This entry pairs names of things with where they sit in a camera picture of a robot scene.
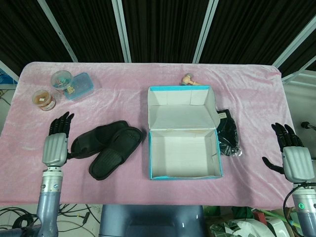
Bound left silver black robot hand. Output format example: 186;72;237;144
42;111;75;166

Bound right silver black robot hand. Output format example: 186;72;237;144
261;123;316;183

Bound black rubber slipper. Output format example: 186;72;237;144
70;120;129;160
88;126;144;182

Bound white and teal shoebox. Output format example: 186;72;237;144
147;85;224;181

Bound clear jar with orange label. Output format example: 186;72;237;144
32;89;57;112

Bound blue plastic container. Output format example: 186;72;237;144
64;72;94;102

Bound clear jar with colourful clips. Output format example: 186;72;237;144
50;70;75;91

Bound green cloth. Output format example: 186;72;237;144
232;206;253;220

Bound black socks in plastic bag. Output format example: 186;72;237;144
216;108;243;158

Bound pink velvet table cloth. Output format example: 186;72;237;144
0;61;298;207

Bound white plastic bag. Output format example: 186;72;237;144
209;217;269;237

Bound blue-grey robot torso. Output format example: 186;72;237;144
98;204;207;237

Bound wooden toy hammer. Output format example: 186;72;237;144
181;73;202;86

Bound black pleated curtain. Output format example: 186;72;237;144
0;0;316;75

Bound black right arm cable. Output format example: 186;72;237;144
282;186;302;216

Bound black floor cable coil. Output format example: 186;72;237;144
0;206;40;237

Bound white frame post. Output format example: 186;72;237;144
192;0;216;64
111;0;132;63
272;0;316;69
0;59;20;83
37;0;79;62

